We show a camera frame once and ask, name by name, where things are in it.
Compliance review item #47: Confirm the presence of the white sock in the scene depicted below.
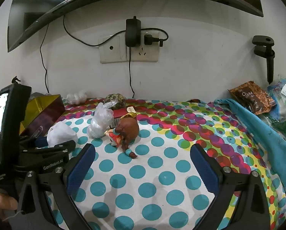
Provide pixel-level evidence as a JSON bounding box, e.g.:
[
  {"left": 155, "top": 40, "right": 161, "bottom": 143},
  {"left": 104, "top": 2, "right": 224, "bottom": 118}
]
[{"left": 47, "top": 122, "right": 78, "bottom": 147}]

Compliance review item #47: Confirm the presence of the large clear plastic bag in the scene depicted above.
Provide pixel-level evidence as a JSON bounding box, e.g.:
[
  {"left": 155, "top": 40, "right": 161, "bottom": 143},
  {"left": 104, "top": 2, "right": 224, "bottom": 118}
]
[{"left": 87, "top": 102, "right": 113, "bottom": 139}]

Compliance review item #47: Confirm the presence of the brown haired doll figure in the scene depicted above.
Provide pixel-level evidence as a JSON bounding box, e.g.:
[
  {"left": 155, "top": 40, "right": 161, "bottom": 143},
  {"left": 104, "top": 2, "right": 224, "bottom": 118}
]
[{"left": 105, "top": 113, "right": 139, "bottom": 159}]

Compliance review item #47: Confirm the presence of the small clear plastic bag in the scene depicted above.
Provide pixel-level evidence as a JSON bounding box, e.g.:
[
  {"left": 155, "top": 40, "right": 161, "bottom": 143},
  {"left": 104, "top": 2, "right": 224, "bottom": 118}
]
[{"left": 66, "top": 90, "right": 87, "bottom": 105}]

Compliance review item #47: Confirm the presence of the person's left hand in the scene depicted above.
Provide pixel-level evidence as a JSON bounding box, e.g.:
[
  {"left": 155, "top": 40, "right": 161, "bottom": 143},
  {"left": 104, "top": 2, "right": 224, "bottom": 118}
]
[{"left": 0, "top": 193, "right": 18, "bottom": 220}]

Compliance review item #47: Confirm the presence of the gold lined gift box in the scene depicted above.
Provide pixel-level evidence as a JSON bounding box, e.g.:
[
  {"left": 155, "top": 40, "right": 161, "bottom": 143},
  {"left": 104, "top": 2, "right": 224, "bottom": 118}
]
[{"left": 20, "top": 95, "right": 65, "bottom": 138}]

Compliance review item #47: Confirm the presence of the polka dot tablecloth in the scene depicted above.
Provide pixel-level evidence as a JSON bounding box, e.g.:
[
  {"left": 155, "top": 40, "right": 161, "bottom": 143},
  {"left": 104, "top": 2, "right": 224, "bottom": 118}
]
[{"left": 60, "top": 99, "right": 286, "bottom": 229}]

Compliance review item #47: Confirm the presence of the blue towel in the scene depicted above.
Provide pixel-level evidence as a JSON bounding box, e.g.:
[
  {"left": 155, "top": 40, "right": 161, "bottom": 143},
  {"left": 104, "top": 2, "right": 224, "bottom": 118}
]
[{"left": 214, "top": 99, "right": 286, "bottom": 188}]

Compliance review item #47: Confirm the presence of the white spray bottle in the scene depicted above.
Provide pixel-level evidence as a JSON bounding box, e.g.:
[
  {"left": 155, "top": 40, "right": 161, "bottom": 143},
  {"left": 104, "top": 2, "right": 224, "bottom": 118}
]
[{"left": 11, "top": 76, "right": 21, "bottom": 84}]

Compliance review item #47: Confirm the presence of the red rectangular small box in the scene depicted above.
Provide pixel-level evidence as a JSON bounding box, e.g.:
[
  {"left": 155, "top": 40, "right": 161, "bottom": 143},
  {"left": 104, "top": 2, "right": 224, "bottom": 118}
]
[{"left": 109, "top": 108, "right": 131, "bottom": 129}]

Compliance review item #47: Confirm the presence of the brown snack bag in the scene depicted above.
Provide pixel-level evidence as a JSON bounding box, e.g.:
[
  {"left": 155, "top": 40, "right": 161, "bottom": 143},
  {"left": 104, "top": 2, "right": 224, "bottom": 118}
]
[{"left": 228, "top": 80, "right": 276, "bottom": 115}]

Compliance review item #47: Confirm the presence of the clear green plastic bag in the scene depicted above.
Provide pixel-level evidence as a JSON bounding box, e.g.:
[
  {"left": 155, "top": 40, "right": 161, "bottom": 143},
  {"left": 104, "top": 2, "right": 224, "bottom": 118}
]
[{"left": 259, "top": 75, "right": 286, "bottom": 140}]

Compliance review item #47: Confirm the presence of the black angled plug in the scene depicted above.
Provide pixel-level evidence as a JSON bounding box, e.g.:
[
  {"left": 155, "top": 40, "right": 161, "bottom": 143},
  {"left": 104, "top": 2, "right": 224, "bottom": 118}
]
[{"left": 144, "top": 34, "right": 164, "bottom": 47}]

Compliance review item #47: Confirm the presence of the black power adapter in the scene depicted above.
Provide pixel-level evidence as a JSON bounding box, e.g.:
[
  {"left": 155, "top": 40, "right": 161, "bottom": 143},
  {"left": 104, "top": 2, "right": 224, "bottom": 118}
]
[{"left": 125, "top": 16, "right": 141, "bottom": 48}]

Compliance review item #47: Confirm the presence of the camouflage rope ball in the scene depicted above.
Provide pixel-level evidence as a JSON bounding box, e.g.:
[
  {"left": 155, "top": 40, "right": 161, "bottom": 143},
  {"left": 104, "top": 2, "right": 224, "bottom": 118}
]
[{"left": 104, "top": 94, "right": 126, "bottom": 110}]

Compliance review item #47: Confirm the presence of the black television cable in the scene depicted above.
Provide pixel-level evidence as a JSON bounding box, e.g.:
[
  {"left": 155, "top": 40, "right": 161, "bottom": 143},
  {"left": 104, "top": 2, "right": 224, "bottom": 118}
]
[{"left": 38, "top": 23, "right": 50, "bottom": 94}]

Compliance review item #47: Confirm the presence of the black adapter cable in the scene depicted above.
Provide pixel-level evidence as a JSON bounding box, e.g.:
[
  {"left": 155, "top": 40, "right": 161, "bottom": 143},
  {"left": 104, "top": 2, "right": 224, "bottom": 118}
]
[{"left": 128, "top": 46, "right": 136, "bottom": 99}]

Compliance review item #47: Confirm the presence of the beige wall socket panel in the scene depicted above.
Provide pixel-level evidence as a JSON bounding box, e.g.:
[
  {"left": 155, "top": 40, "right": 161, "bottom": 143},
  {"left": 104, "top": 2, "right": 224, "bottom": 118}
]
[{"left": 98, "top": 30, "right": 160, "bottom": 64}]

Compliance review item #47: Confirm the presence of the black wall bracket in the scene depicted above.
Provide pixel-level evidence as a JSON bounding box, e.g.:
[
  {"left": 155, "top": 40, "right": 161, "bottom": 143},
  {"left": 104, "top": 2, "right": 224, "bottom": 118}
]
[{"left": 252, "top": 35, "right": 275, "bottom": 84}]

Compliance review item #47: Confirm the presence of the thin black socket cable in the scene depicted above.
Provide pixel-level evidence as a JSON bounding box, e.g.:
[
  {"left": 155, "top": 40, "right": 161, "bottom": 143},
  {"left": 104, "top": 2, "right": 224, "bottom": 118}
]
[{"left": 62, "top": 14, "right": 127, "bottom": 47}]

